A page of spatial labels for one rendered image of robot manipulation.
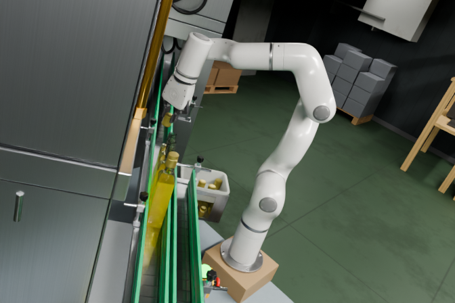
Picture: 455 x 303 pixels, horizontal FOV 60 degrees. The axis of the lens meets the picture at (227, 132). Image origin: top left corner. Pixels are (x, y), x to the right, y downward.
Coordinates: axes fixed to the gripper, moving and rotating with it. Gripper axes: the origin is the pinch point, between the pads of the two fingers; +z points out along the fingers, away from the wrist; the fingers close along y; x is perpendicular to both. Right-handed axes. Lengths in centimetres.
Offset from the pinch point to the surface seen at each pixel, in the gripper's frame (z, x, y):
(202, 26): -12, 75, -48
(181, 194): 27.9, 3.3, 16.6
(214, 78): 131, 359, -175
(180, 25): -7, 67, -57
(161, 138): 31.8, 29.0, -17.4
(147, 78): -34, -49, 22
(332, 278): 125, 157, 91
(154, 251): 26.3, -27.8, 30.5
